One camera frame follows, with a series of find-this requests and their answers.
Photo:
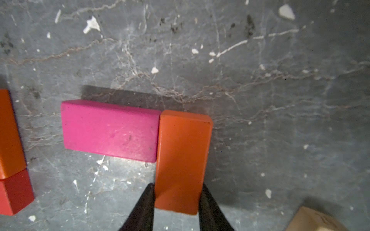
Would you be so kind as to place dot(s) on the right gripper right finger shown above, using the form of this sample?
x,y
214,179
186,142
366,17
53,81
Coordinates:
x,y
211,218

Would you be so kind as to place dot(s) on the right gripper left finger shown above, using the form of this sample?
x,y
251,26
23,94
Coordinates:
x,y
141,217

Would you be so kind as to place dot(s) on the dark orange block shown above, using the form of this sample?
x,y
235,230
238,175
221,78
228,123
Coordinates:
x,y
183,147

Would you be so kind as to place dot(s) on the magenta block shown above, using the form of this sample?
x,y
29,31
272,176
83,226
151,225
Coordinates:
x,y
111,130

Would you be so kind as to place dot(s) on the red block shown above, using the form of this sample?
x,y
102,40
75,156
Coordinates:
x,y
16,193

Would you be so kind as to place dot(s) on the wooden block right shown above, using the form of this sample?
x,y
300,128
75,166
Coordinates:
x,y
307,219

